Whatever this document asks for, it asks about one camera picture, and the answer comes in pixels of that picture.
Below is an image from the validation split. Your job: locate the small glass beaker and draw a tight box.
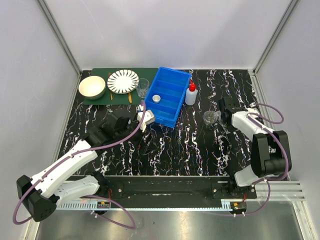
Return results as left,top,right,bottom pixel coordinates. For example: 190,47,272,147
202,110,218,126

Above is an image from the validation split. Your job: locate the squeeze bottle red cap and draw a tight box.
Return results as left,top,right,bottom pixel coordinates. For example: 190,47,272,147
185,81,198,106

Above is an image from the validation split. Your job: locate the blue compartment bin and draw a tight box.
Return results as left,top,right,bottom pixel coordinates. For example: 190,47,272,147
144,67,192,128

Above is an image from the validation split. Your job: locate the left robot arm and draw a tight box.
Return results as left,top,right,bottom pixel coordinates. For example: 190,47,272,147
12,110,156,225

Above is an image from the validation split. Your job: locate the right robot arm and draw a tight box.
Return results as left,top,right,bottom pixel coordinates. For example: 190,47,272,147
218,97,292,199

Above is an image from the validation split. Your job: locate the small white crucible cup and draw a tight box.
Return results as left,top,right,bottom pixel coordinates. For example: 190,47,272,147
152,94,161,104

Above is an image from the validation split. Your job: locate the gold knife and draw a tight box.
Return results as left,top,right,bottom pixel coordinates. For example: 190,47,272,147
128,92,132,103

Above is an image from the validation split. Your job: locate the clear drinking glass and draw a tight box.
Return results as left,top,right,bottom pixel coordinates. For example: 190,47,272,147
136,78,150,99

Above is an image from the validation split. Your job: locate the striped white plate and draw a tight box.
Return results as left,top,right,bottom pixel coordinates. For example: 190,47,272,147
106,69,139,95

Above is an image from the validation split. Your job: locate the white ceramic bowl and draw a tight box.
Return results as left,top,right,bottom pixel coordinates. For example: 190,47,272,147
78,76,106,100

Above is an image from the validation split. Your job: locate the gold fork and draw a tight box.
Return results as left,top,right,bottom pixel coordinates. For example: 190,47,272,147
108,72,113,101

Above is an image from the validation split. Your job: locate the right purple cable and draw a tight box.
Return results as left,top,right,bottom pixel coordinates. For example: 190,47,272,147
207,102,290,217

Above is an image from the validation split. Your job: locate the purple cable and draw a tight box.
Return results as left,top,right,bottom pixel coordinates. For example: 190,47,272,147
12,100,147,230
207,102,290,217

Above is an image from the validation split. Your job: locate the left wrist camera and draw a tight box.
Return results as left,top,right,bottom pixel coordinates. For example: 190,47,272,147
137,104,156,133

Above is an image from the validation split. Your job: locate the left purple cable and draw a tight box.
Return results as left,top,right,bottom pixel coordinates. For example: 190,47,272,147
12,100,147,230

